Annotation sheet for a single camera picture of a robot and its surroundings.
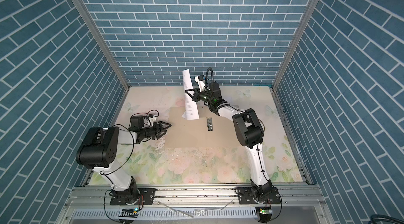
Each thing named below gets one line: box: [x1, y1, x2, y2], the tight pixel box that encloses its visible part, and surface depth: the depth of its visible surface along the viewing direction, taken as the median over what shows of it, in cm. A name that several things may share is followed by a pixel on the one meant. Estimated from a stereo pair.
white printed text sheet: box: [181, 68, 200, 121], surface depth 93 cm
